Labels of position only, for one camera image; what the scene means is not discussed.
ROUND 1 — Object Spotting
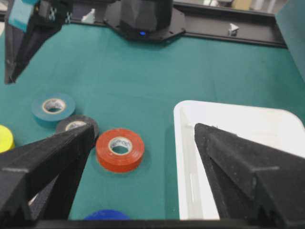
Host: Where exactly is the black tape roll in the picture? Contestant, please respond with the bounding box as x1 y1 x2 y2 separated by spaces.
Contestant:
55 114 100 141

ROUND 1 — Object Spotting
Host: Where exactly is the white plastic case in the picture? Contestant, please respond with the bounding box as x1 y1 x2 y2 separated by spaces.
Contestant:
173 100 305 220

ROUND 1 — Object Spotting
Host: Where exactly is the black aluminium frame rail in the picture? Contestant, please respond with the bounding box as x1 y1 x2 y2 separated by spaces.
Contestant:
71 0 287 48

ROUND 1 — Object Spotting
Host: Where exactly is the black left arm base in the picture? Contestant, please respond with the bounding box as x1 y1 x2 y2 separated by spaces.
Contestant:
104 0 186 42

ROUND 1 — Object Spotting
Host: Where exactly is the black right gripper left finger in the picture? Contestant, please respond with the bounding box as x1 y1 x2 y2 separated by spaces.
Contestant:
0 124 95 221

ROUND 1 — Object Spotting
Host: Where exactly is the red tape roll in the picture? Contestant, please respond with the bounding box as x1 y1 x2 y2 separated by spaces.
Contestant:
95 128 145 173

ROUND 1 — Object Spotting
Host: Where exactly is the teal tape roll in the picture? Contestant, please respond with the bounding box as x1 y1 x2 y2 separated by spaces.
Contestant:
31 92 76 127

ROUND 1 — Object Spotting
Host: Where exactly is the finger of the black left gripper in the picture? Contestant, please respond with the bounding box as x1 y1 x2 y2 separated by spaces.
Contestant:
4 0 64 84

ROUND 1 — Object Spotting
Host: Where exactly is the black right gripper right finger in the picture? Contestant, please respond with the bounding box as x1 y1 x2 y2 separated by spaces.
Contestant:
194 123 305 229

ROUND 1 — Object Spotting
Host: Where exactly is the yellow tape roll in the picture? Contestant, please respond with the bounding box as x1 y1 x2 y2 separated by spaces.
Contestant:
0 125 15 153

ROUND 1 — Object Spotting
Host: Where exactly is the blue tape roll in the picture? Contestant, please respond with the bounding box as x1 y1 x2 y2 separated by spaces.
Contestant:
84 209 130 220

